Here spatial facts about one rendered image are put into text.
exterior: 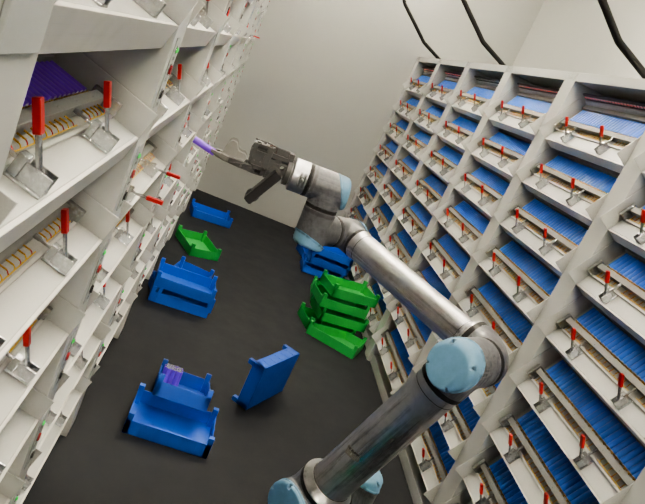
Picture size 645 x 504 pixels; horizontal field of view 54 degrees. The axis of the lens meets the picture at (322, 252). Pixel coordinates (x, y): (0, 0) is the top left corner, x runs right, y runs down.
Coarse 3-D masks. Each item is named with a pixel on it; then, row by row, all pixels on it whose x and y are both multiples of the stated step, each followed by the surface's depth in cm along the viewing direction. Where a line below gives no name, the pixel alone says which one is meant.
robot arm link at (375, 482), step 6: (378, 474) 180; (372, 480) 175; (378, 480) 177; (360, 486) 172; (366, 486) 173; (372, 486) 174; (378, 486) 176; (354, 492) 173; (360, 492) 173; (366, 492) 174; (372, 492) 174; (378, 492) 177; (354, 498) 172; (360, 498) 174; (366, 498) 175; (372, 498) 176
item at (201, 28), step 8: (200, 0) 108; (208, 0) 147; (200, 8) 109; (208, 8) 165; (216, 8) 165; (192, 16) 109; (200, 16) 123; (208, 16) 165; (216, 16) 165; (224, 16) 165; (192, 24) 123; (200, 24) 145; (208, 24) 148; (216, 24) 166; (192, 32) 122; (200, 32) 134; (208, 32) 148; (184, 40) 120; (192, 40) 131; (200, 40) 146; (208, 40) 163
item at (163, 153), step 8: (152, 136) 174; (152, 144) 172; (160, 144) 174; (152, 152) 173; (160, 152) 175; (168, 152) 175; (176, 152) 175; (152, 160) 171; (160, 160) 176; (168, 160) 176; (160, 168) 170; (136, 176) 151; (144, 176) 155; (136, 184) 146; (144, 184) 150; (144, 192) 158; (136, 200) 138; (128, 208) 118; (120, 216) 119
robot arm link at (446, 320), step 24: (336, 216) 179; (360, 240) 177; (360, 264) 176; (384, 264) 170; (408, 288) 164; (432, 288) 164; (432, 312) 159; (456, 312) 157; (456, 336) 153; (480, 336) 148; (504, 360) 143
